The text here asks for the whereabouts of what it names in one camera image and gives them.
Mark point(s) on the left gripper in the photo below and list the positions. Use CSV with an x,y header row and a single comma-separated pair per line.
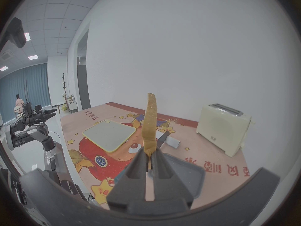
x,y
35,119

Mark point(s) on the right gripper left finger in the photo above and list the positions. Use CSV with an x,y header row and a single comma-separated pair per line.
x,y
127,185

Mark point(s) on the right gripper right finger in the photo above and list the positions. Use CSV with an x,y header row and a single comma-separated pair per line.
x,y
168,185

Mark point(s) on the slice of bread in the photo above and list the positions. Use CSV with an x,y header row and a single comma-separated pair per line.
x,y
149,121

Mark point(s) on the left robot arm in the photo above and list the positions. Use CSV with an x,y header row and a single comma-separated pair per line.
x,y
53,159

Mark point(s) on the cream toaster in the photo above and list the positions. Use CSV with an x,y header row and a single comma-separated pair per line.
x,y
221,131

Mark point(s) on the dark grey tray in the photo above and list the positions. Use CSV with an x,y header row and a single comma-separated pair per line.
x,y
188,173

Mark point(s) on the white low cabinet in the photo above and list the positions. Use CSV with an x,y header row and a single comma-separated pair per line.
x,y
73,105

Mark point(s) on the blue curtain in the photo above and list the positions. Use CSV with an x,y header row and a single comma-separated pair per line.
x,y
35,86

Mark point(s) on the person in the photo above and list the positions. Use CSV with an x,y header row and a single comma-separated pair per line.
x,y
19,102

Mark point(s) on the wooden coat stand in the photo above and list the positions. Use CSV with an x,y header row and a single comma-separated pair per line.
x,y
63,81

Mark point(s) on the dark grey door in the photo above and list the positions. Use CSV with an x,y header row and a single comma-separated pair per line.
x,y
83,88

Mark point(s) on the cutting board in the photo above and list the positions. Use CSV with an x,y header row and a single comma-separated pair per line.
x,y
109,134

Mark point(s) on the ceiling light panel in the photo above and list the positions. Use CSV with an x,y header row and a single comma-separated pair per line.
x,y
3,68
27,36
33,57

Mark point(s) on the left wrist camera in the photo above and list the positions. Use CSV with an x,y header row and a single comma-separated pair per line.
x,y
27,107

